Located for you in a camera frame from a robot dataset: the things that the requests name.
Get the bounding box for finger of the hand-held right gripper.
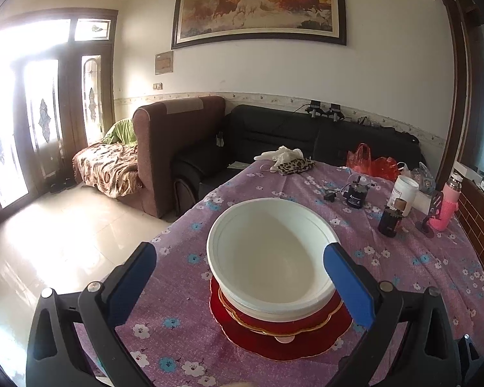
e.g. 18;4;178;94
458;334;480;375

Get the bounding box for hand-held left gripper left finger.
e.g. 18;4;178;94
25;242;158;387

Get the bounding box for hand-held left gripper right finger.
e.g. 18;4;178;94
323;242;462;387

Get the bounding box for red gold-rimmed plate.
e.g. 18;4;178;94
209;276;353;361
219;288;344;337

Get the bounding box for white bowl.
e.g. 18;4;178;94
207;197;342;311
222;286;339;324

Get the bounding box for purple floral tablecloth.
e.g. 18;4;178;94
75;159;484;387

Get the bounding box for small black jar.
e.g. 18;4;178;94
378;206;401;238

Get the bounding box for black cylindrical device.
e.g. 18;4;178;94
343;175;368;210

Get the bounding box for white plastic jar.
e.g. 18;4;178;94
387;175;420;217

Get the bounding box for brown patterned blanket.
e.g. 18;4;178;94
73;141;144;199

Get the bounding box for black phone stand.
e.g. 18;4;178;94
415;191;444;234

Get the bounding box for pink thermos with knit sleeve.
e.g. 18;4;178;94
429;172;464;232

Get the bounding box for red plastic bag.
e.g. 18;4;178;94
346;143;400;182

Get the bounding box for leopard print pouch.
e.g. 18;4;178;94
275;158;316;176

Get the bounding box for brown sofa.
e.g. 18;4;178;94
73;95;227;219

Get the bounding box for clear plastic bag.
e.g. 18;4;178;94
409;162;436;194

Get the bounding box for white gloves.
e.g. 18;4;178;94
253;145;305;164

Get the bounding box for green cloth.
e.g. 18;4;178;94
103;119;138;146

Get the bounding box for white flat box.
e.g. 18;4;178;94
454;161;480;182

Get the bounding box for black sofa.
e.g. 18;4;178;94
173;104;422;214

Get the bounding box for brown glass door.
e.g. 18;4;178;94
0;8;119;234

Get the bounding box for framed horse painting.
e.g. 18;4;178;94
170;0;348;50

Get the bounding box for small framed wall picture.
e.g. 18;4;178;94
154;50;174;76

